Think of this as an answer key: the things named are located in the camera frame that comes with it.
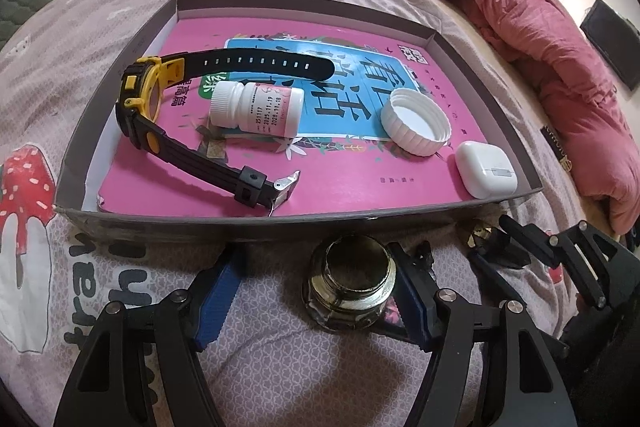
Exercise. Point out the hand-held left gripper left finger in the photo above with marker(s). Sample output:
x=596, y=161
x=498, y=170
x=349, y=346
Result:
x=220, y=302

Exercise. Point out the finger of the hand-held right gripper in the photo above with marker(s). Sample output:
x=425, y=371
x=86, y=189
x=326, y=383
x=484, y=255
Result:
x=487, y=274
x=600, y=267

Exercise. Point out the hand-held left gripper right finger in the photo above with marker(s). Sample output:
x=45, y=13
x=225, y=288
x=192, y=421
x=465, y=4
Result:
x=415, y=307

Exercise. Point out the black and gold hexagonal tube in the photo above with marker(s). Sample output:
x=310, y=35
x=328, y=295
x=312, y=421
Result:
x=482, y=234

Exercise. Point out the glass jar with gold rim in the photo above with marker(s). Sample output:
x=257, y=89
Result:
x=350, y=272

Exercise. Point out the grey cardboard box tray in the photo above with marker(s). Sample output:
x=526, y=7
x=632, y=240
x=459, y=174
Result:
x=150, y=227

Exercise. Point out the white earbuds case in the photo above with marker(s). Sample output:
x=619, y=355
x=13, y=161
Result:
x=482, y=169

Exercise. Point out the yellow and black wristwatch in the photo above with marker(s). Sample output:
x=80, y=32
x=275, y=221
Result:
x=190, y=154

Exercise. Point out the white ribbed bottle cap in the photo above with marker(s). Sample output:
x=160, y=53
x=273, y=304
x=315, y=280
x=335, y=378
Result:
x=415, y=117

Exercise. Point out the white pill bottle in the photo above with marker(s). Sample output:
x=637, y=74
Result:
x=260, y=109

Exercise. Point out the pink and blue book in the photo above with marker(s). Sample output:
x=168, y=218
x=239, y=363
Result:
x=350, y=177

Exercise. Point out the black television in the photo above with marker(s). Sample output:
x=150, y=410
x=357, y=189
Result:
x=612, y=42

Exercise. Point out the pink quilt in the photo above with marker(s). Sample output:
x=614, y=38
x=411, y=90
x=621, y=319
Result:
x=525, y=32

